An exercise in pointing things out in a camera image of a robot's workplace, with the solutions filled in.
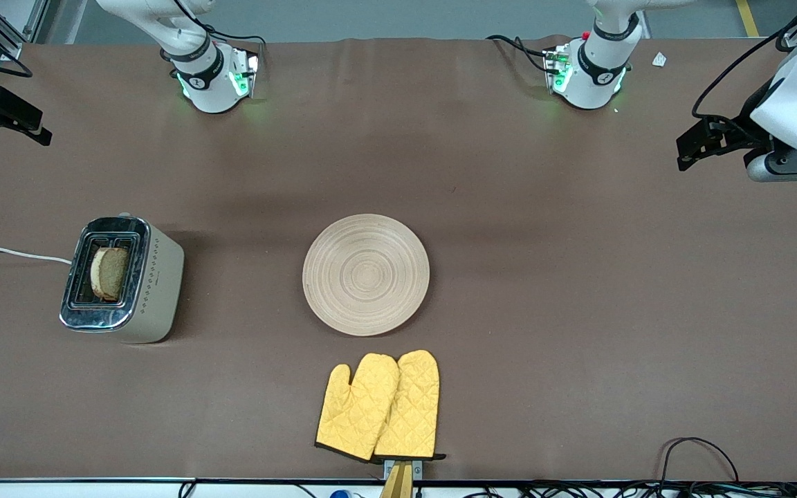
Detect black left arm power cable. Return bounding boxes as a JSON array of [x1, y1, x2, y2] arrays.
[[486, 35, 551, 73]]

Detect beige chrome toaster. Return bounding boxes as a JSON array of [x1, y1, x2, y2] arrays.
[[59, 213, 185, 344]]

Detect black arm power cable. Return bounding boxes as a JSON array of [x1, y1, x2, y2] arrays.
[[486, 35, 551, 73], [174, 0, 266, 66]]

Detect round wooden plate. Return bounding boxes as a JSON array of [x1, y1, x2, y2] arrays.
[[302, 214, 431, 338]]

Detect yellow quilted oven mitt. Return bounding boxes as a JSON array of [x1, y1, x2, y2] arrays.
[[315, 353, 401, 462], [374, 350, 446, 462]]

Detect brown toast slice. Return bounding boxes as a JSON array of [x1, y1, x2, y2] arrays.
[[90, 247, 130, 302]]

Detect black looped cable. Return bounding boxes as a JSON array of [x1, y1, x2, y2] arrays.
[[658, 437, 742, 485]]

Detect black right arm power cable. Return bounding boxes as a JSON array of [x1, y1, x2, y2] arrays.
[[174, 0, 266, 66]]

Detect tangled black cables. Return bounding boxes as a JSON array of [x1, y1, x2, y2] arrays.
[[461, 481, 797, 498]]

